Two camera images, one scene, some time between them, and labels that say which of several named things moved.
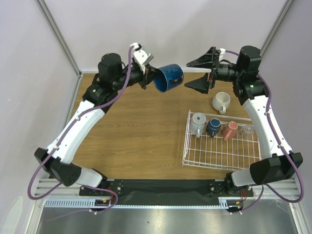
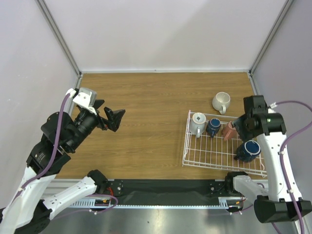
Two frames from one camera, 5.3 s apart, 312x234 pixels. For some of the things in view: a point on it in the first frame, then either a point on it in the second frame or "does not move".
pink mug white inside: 229,130 does not move
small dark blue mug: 213,126 does not move
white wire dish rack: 237,153 does not move
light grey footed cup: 197,124 does not move
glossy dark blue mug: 168,76 to 248,151
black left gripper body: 146,73 to 102,122
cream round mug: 221,102 does not move
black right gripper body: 212,70 to 243,126
